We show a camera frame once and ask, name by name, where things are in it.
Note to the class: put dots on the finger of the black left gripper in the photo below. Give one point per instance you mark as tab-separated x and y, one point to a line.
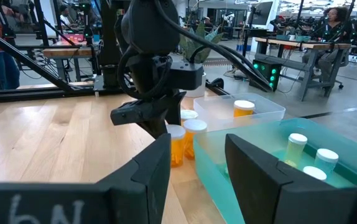
169	115
135	113

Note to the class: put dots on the clear plastic bin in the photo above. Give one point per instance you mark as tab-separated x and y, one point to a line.
268	112

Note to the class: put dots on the small teal pill bottle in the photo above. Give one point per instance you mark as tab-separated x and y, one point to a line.
326	158

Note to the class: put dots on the snake plant in white pot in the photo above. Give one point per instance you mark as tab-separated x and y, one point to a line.
201	90

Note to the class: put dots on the wooden workbench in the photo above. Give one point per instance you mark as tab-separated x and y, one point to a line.
303	45
66	51

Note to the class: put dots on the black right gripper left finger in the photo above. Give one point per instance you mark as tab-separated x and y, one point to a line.
141	193

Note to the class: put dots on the black computer with green lights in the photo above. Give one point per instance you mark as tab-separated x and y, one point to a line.
265	73

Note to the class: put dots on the small yellow-green pill bottle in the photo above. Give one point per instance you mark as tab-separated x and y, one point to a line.
295	149

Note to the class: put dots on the large orange pill bottle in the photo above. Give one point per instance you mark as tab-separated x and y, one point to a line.
189	114
177	146
243	108
195	126

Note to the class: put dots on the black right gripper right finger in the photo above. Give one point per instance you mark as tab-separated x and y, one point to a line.
268	196

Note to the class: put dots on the teal plastic bin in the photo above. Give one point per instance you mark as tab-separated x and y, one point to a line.
253	137

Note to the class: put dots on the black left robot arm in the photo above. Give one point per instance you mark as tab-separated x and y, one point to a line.
149	28

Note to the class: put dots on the black monitor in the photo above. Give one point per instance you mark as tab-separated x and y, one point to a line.
262	12

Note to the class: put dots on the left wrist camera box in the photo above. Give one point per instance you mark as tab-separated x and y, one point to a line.
186	74

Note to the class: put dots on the small purple pill bottle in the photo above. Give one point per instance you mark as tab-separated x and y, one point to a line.
314	172

